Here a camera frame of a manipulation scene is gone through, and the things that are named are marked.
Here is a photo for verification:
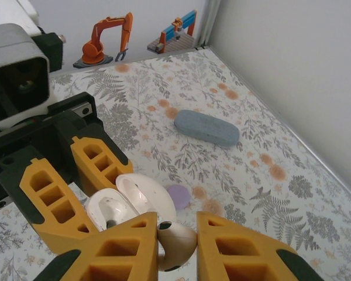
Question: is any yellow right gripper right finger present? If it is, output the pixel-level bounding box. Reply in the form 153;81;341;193
195;210;325;281

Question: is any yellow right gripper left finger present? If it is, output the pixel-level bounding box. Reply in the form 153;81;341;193
33;211;160;281

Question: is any white earbud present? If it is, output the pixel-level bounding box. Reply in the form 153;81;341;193
157;221;197;273

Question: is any white earbud charging case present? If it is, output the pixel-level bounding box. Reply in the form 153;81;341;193
86;173;178;235

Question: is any purple earbud charging case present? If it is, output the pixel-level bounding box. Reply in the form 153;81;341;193
166;184;191;211

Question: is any orange claw arm sticker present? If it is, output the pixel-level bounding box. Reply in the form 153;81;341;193
72;12;135;70

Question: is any blue-grey glasses case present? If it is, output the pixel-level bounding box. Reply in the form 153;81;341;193
174;109;240;149

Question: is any blue gantry machine sticker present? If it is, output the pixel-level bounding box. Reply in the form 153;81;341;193
146;10;198;55

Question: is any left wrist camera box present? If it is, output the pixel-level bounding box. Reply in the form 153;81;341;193
0;0;51;127

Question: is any long aluminium table edge rail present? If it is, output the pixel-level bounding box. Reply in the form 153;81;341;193
201;46;351;205

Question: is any aluminium frame post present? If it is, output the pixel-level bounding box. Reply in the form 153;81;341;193
203;0;220;49

